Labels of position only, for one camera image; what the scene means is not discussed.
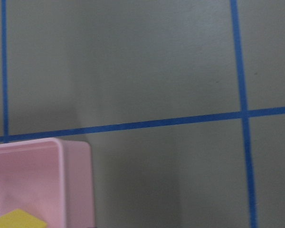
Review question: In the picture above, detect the pink plastic bin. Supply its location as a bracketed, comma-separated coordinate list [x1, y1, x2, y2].
[0, 138, 96, 228]

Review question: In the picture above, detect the yellow foam block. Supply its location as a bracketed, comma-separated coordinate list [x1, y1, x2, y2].
[0, 209, 48, 228]

